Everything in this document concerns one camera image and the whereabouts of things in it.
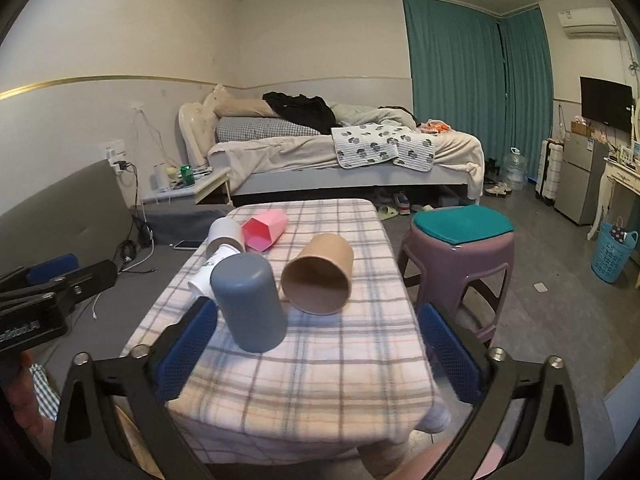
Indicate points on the checked grey pillow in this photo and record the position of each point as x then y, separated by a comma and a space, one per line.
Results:
240, 129

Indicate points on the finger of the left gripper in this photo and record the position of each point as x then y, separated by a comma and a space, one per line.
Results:
42, 272
78, 285

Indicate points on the bed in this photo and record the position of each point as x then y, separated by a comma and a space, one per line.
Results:
280, 143

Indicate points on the white dressing table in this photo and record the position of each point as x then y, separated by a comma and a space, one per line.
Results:
618, 179

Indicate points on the green curtain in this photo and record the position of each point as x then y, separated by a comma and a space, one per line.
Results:
491, 77

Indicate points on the grey plastic cup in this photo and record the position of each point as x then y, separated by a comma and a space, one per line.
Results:
247, 295

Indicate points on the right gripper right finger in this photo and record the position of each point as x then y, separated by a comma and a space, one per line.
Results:
524, 421

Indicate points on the smartphone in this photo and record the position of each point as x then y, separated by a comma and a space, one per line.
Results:
186, 245

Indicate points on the air conditioner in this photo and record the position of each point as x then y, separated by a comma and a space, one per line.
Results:
590, 22

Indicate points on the small grey fridge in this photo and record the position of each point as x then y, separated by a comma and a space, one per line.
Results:
581, 170

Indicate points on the white printed paper cup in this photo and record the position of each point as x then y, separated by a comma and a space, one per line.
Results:
199, 284

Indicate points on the plaid blanket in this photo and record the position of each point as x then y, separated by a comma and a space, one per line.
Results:
355, 379

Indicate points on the white suitcase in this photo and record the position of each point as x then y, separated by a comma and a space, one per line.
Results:
549, 171

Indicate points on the pink faceted cup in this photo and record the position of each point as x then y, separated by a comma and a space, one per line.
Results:
262, 230

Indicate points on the patterned white mat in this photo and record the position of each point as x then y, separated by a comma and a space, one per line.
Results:
372, 144

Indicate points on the white plastic cup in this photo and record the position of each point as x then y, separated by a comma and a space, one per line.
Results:
224, 231

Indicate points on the brown paper cup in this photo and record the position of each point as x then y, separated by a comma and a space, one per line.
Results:
319, 280

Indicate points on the black television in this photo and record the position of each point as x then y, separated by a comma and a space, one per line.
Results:
607, 102

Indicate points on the teal stool cushion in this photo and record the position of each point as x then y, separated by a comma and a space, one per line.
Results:
461, 225

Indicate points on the white nightstand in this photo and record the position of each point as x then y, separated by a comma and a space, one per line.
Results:
213, 188

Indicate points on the purple plastic stool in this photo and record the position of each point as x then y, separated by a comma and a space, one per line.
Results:
443, 273

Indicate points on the black clothing pile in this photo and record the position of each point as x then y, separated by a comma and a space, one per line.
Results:
313, 112

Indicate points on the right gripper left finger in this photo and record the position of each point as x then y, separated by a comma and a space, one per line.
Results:
89, 439

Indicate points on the green can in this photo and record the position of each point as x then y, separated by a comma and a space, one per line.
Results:
187, 175

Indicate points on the blue laundry basket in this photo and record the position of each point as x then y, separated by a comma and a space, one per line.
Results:
614, 247

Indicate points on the water jug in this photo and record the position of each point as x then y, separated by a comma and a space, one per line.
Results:
514, 169

